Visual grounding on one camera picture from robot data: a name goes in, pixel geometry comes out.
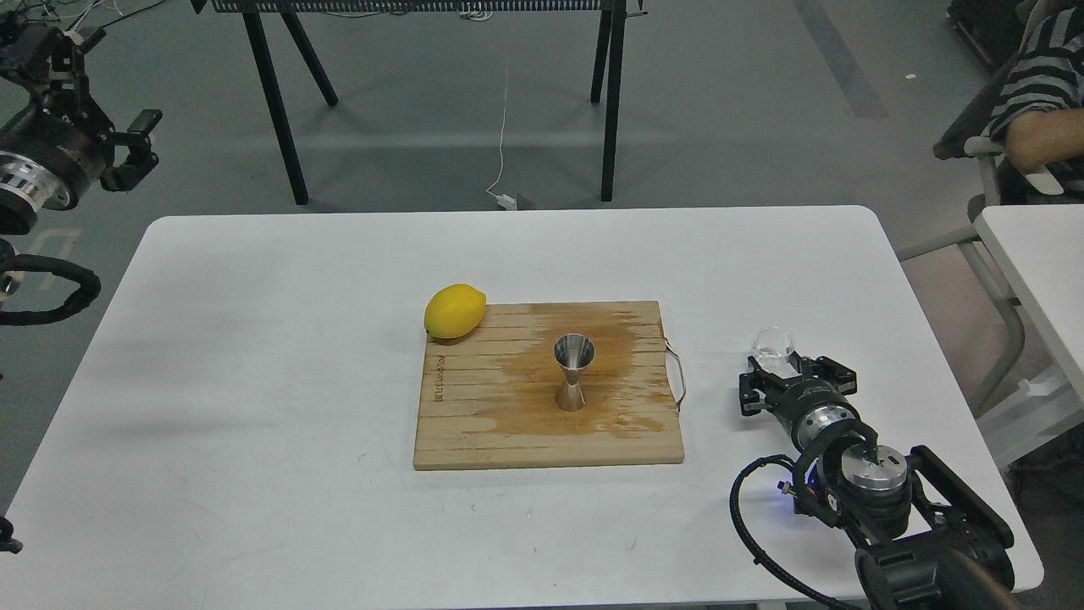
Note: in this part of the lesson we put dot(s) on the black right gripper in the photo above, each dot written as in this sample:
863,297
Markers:
806,404

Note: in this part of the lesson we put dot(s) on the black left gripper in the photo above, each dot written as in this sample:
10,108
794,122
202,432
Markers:
47,162

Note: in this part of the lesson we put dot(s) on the clear glass measuring cup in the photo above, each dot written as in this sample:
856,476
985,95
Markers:
773,350

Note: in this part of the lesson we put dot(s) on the steel double jigger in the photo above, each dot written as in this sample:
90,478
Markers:
573,353

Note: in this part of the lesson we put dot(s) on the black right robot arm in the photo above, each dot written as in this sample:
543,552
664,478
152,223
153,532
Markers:
922,538

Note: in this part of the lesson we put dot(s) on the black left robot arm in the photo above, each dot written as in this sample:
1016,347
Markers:
85,286

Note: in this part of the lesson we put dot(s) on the white side table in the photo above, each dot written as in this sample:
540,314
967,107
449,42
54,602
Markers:
1039,251

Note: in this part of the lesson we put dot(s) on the wooden cutting board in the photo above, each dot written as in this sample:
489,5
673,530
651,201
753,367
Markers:
488,400

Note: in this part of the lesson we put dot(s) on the white office chair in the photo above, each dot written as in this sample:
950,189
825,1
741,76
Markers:
1044,406

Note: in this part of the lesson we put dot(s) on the yellow lemon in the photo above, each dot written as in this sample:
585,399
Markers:
454,311

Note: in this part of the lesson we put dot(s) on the person in striped shirt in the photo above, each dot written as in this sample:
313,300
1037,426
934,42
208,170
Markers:
1038,118

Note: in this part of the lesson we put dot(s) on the black metal frame table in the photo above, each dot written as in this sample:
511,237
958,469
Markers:
336,59

